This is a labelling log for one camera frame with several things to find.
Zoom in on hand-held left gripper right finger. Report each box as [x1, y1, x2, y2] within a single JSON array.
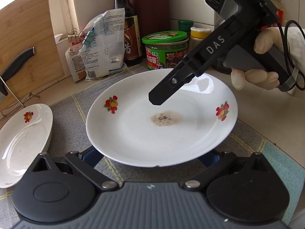
[[182, 149, 273, 192]]

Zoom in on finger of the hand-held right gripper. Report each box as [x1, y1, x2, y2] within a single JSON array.
[[148, 61, 203, 106]]

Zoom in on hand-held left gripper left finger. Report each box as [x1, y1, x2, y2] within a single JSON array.
[[32, 145, 120, 192]]

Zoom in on white fruit-print plate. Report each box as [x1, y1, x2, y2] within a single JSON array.
[[86, 69, 239, 168], [0, 103, 53, 188]]

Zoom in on person's right hand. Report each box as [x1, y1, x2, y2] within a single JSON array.
[[231, 26, 305, 96]]

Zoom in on yellow-lid spice jar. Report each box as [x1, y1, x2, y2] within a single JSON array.
[[189, 27, 212, 53]]

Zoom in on small green-cap bottle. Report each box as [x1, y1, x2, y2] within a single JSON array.
[[177, 19, 194, 39]]

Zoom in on green-lid sauce jar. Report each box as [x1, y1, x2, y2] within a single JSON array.
[[142, 31, 189, 71]]

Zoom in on grey plaid mat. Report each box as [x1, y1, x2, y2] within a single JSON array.
[[0, 64, 267, 220]]

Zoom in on dark soy sauce bottle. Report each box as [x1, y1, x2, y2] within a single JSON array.
[[112, 0, 143, 67]]

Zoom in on dark red canister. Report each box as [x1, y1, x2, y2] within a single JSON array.
[[124, 0, 171, 46]]

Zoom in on clear oil bottle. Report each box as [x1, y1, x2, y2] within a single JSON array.
[[272, 0, 287, 27]]

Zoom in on white blue-print bag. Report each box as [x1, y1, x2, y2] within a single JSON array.
[[80, 8, 128, 79]]

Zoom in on teal cloth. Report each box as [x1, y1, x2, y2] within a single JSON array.
[[260, 141, 305, 222]]

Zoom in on green binder clip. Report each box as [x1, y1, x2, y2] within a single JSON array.
[[82, 31, 96, 45]]

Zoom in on white orange-print bag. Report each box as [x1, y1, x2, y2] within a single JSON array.
[[65, 37, 88, 83]]

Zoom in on beige binder clip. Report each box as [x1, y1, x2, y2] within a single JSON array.
[[68, 28, 81, 44]]

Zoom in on bamboo cutting board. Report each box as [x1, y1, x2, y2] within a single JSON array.
[[0, 0, 65, 110]]

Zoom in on black cable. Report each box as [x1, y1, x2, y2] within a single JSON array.
[[278, 19, 305, 93]]

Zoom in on metal wire rack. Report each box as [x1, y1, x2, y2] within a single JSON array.
[[0, 92, 40, 121]]

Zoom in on black-handled kitchen knife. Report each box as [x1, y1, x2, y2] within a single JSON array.
[[0, 47, 37, 97]]

